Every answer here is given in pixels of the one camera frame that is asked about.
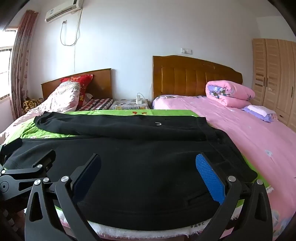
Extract white air conditioner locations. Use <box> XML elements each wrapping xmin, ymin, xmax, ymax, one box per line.
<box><xmin>45</xmin><ymin>0</ymin><xmax>84</xmax><ymax>23</ymax></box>

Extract folded pink floral quilt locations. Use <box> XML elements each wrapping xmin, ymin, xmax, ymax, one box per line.
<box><xmin>205</xmin><ymin>80</ymin><xmax>256</xmax><ymax>109</ymax></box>

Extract pink bed sheet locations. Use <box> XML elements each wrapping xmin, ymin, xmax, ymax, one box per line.
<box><xmin>151</xmin><ymin>95</ymin><xmax>296</xmax><ymax>241</ymax></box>

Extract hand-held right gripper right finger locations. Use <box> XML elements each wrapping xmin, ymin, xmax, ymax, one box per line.
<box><xmin>190</xmin><ymin>152</ymin><xmax>273</xmax><ymax>241</ymax></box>

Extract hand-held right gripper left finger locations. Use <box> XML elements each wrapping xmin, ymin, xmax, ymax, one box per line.
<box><xmin>24</xmin><ymin>153</ymin><xmax>102</xmax><ymax>241</ymax></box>

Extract lilac pillow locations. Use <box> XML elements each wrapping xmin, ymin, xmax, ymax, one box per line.
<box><xmin>240</xmin><ymin>105</ymin><xmax>278</xmax><ymax>123</ymax></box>

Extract pink floral curtain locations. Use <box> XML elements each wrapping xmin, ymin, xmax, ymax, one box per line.
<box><xmin>10</xmin><ymin>10</ymin><xmax>38</xmax><ymax>118</ymax></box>

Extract nightstand with patterned cloth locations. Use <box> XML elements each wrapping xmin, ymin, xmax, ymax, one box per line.
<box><xmin>109</xmin><ymin>98</ymin><xmax>151</xmax><ymax>110</ymax></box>

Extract green cartoon bed sheet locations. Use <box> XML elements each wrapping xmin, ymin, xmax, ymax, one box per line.
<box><xmin>3</xmin><ymin>109</ymin><xmax>274</xmax><ymax>209</ymax></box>

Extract pale pink floral quilt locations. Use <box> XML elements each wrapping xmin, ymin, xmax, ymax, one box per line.
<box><xmin>0</xmin><ymin>82</ymin><xmax>81</xmax><ymax>142</ymax></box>

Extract window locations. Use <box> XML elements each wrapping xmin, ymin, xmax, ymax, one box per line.
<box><xmin>0</xmin><ymin>29</ymin><xmax>18</xmax><ymax>102</ymax></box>

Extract red patterned pillow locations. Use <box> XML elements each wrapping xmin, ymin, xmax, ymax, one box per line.
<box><xmin>60</xmin><ymin>75</ymin><xmax>94</xmax><ymax>108</ymax></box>

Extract tiger striped plush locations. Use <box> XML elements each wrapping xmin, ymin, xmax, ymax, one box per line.
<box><xmin>22</xmin><ymin>98</ymin><xmax>44</xmax><ymax>114</ymax></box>

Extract large wooden headboard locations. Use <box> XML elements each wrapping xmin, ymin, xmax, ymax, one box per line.
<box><xmin>152</xmin><ymin>55</ymin><xmax>243</xmax><ymax>109</ymax></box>

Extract black pants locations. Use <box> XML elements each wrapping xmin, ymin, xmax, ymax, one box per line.
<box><xmin>5</xmin><ymin>111</ymin><xmax>258</xmax><ymax>231</ymax></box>

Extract white air conditioner cable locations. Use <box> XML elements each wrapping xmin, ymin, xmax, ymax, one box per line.
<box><xmin>60</xmin><ymin>9</ymin><xmax>83</xmax><ymax>72</ymax></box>

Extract plaid bed sheet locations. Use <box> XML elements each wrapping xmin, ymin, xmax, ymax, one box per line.
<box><xmin>77</xmin><ymin>93</ymin><xmax>114</xmax><ymax>111</ymax></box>

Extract small wooden headboard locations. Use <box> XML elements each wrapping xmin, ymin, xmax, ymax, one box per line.
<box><xmin>41</xmin><ymin>68</ymin><xmax>113</xmax><ymax>100</ymax></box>

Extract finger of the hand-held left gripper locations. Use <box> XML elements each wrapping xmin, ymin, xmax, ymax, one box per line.
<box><xmin>0</xmin><ymin>137</ymin><xmax>23</xmax><ymax>167</ymax></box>
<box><xmin>0</xmin><ymin>149</ymin><xmax>56</xmax><ymax>209</ymax></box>

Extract light wooden wardrobe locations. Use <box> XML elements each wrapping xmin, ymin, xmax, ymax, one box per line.
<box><xmin>252</xmin><ymin>38</ymin><xmax>296</xmax><ymax>132</ymax></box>

